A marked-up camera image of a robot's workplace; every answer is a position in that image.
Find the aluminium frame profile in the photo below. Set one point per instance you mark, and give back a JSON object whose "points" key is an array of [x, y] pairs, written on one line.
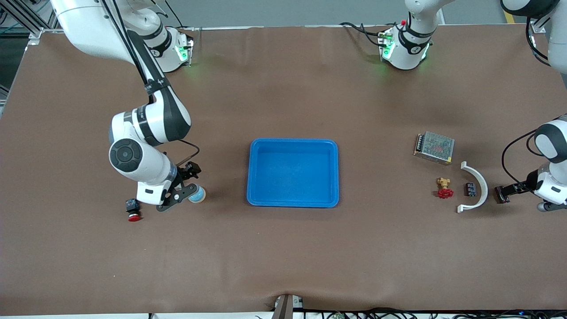
{"points": [[538, 27], [35, 33]]}

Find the metal mesh power supply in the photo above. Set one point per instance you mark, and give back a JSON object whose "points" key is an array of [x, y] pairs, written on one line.
{"points": [[436, 148]]}

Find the blue bell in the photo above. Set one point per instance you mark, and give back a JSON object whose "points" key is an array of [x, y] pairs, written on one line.
{"points": [[200, 196]]}

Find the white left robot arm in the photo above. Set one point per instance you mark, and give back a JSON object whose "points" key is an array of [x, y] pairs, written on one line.
{"points": [[409, 48]]}

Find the blue plastic tray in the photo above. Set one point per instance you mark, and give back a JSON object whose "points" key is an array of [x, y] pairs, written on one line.
{"points": [[292, 173]]}

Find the dark brown relay block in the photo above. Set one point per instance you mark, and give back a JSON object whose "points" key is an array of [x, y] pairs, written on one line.
{"points": [[500, 196]]}

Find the white curved plastic bracket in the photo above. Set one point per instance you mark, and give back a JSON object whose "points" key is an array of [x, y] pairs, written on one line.
{"points": [[485, 188]]}

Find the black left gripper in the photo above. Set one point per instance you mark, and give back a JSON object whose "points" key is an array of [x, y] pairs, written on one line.
{"points": [[519, 188]]}

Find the blue red emergency stop button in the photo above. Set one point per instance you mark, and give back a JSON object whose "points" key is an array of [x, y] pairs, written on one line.
{"points": [[133, 207]]}

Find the brass valve red handwheel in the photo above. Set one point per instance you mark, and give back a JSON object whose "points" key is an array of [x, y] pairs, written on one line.
{"points": [[444, 193]]}

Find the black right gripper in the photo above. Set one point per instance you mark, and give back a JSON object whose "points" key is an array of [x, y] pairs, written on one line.
{"points": [[188, 170]]}

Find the brown table mat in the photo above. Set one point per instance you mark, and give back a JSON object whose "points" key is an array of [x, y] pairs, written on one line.
{"points": [[283, 257]]}

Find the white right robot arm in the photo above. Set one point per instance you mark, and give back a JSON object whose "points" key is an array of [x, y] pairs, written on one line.
{"points": [[88, 26]]}

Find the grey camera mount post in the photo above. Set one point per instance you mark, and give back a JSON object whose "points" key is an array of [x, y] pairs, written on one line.
{"points": [[285, 308]]}

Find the small black terminal block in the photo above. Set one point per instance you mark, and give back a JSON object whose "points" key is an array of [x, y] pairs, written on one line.
{"points": [[470, 189]]}

